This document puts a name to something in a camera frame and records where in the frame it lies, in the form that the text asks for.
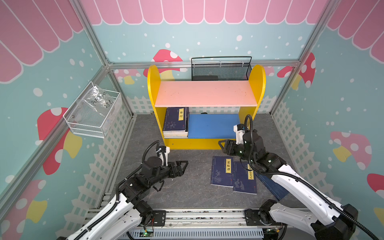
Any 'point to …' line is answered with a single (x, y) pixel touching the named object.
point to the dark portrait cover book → (175, 132)
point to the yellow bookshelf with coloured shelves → (197, 115)
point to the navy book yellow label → (175, 119)
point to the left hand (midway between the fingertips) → (181, 166)
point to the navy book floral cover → (222, 171)
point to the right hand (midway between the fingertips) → (221, 141)
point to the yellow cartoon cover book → (175, 135)
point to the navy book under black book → (244, 178)
